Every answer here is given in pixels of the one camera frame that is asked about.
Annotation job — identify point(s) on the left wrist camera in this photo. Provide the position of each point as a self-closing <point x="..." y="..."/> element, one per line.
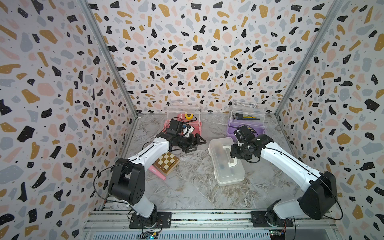
<point x="177" y="127"/>

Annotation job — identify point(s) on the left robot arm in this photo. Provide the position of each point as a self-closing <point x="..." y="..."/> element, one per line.
<point x="128" y="176"/>

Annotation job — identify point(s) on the yellow tape measure in pink box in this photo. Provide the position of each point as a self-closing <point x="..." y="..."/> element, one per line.
<point x="189" y="116"/>

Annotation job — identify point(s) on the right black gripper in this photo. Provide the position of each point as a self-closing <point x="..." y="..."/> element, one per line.
<point x="233" y="152"/>

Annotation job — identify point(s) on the white toolbox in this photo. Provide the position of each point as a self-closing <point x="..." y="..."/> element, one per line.
<point x="227" y="170"/>

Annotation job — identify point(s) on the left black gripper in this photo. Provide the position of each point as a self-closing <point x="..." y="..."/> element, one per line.
<point x="191" y="143"/>

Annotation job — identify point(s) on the purple toolbox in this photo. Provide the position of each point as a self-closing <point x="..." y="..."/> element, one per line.
<point x="250" y="109"/>

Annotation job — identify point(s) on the wooden checkerboard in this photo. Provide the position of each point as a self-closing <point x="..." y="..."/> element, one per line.
<point x="166" y="163"/>

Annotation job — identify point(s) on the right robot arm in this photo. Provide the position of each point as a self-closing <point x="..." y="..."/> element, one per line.
<point x="320" y="189"/>

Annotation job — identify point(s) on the aluminium front rail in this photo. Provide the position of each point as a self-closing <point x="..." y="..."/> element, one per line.
<point x="204" y="225"/>

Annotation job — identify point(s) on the pink toolbox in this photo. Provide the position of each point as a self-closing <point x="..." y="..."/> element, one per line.
<point x="186" y="112"/>

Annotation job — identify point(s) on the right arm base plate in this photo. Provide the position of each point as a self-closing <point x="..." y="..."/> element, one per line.
<point x="265" y="219"/>

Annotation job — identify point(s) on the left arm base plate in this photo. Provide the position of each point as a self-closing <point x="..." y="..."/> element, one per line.
<point x="150" y="220"/>

